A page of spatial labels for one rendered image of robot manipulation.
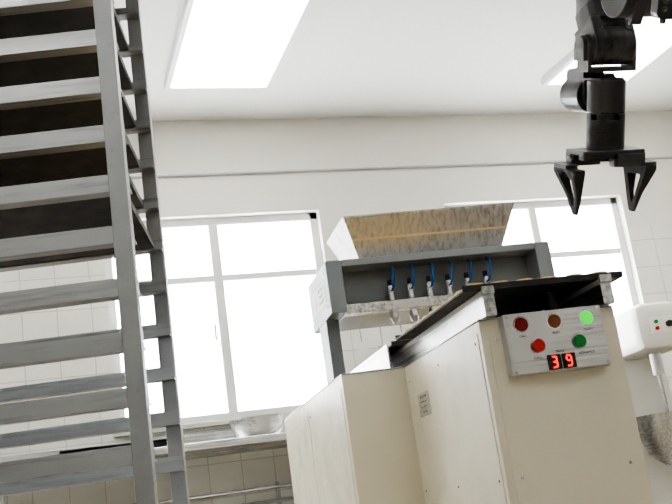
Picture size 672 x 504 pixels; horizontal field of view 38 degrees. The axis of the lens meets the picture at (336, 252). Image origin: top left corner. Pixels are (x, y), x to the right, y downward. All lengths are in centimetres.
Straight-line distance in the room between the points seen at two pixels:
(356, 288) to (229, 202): 342
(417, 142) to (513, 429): 479
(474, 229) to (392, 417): 67
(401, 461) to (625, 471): 77
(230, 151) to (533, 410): 448
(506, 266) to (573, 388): 93
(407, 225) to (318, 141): 364
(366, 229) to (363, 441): 65
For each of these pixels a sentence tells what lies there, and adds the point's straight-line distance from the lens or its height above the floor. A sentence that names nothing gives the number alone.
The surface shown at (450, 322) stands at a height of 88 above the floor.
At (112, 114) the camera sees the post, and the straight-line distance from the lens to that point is 170.
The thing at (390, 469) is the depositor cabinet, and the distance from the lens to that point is 287.
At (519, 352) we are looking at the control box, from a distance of 225.
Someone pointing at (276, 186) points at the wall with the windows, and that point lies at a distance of 647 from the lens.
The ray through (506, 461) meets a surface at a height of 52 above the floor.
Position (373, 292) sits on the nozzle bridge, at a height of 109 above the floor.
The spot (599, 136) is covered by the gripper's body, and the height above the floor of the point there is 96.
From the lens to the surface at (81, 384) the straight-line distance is 206.
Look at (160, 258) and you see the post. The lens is 208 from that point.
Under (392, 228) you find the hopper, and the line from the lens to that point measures 305.
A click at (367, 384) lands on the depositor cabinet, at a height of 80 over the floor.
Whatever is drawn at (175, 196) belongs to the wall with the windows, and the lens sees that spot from 632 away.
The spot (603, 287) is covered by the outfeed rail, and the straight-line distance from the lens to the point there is 236.
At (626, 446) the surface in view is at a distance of 235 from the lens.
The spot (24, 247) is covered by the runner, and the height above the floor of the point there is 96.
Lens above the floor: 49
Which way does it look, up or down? 14 degrees up
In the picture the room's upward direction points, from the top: 8 degrees counter-clockwise
